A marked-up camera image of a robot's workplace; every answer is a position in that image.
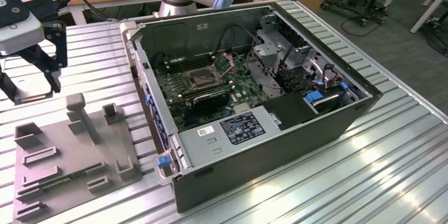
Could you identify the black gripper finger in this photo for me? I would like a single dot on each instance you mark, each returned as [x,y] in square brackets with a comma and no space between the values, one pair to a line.
[60,48]
[6,86]

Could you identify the silver square CPU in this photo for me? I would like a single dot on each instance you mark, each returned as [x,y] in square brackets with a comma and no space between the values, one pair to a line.
[33,90]

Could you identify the blue expansion slot latches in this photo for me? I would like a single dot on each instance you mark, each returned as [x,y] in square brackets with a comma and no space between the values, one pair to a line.
[146,100]

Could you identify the black RAM slot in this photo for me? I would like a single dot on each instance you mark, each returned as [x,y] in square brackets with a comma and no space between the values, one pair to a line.
[192,66]
[188,59]
[190,63]
[204,89]

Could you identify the CPU socket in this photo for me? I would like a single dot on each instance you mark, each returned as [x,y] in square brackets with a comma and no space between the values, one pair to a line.
[202,79]

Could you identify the grey plastic parts rack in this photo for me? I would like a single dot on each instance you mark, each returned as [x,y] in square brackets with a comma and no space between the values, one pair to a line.
[86,150]

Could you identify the thin metal locking lever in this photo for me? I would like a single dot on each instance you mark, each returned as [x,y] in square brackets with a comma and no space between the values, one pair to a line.
[181,67]
[230,68]

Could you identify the green RAM stick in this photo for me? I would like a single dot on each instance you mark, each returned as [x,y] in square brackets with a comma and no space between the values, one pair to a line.
[66,178]

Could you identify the black graphics card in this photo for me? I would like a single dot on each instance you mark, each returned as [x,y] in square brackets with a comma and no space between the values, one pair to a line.
[210,100]

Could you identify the white barcode sticker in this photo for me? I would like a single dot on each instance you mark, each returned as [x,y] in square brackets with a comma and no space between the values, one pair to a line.
[205,131]

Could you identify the blue case latch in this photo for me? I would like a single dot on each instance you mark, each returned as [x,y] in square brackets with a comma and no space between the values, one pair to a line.
[162,161]

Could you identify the green motherboard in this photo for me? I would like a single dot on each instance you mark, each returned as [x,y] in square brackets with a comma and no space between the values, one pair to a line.
[244,79]

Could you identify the small silver heat sink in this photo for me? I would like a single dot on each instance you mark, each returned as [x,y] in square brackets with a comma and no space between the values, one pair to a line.
[241,107]

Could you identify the grey metal power supply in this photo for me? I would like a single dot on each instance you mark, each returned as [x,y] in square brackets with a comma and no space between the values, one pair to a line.
[209,145]

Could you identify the metal disk bay cage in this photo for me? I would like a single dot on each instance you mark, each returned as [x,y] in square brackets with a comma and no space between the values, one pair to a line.
[269,51]

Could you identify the black rating label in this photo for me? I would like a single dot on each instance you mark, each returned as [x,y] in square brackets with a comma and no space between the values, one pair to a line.
[241,128]

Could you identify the black plastic air shroud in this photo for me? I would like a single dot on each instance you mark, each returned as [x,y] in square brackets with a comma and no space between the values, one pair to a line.
[286,111]

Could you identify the blue disk carrier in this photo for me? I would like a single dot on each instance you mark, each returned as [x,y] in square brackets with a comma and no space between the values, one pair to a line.
[312,96]

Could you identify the black open PC case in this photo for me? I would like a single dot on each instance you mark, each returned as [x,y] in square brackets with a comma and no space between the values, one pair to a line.
[280,161]

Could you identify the small blue clip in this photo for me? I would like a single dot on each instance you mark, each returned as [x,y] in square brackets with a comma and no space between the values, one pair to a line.
[342,86]

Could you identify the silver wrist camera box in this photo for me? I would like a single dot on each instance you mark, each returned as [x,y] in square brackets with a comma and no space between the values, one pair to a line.
[20,32]

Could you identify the small grey wall sticker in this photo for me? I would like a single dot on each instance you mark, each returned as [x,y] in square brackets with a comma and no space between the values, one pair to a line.
[201,26]

